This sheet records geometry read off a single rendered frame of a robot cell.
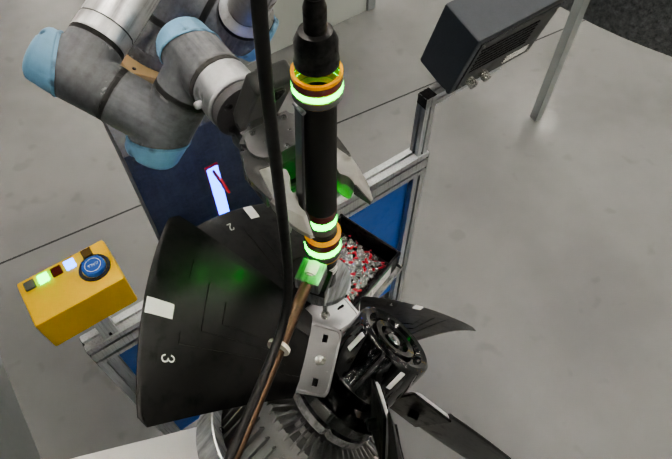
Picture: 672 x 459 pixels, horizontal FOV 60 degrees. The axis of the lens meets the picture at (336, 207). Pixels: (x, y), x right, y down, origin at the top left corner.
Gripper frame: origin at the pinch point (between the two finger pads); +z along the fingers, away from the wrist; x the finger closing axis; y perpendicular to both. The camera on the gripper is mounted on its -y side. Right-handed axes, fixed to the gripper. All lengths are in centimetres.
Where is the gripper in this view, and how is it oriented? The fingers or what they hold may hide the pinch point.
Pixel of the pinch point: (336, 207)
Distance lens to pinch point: 58.6
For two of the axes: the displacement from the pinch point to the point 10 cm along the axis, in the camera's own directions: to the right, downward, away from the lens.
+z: 5.8, 6.6, -4.7
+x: -8.1, 4.7, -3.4
